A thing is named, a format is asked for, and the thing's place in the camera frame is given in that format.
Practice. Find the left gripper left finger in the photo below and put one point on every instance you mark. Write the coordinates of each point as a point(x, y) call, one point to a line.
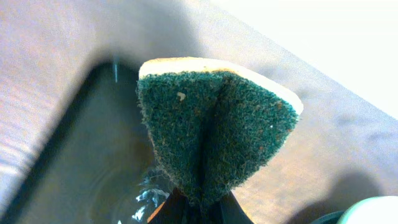
point(170, 211)

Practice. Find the yellow plate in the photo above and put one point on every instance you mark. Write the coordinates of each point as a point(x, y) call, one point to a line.
point(375, 210)

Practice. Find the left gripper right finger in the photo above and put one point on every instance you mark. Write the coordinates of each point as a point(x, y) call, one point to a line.
point(228, 211)

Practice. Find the black rectangular water tray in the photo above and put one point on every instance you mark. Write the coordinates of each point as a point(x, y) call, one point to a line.
point(98, 166)

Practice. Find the green and orange sponge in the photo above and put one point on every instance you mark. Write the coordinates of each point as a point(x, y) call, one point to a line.
point(213, 124)

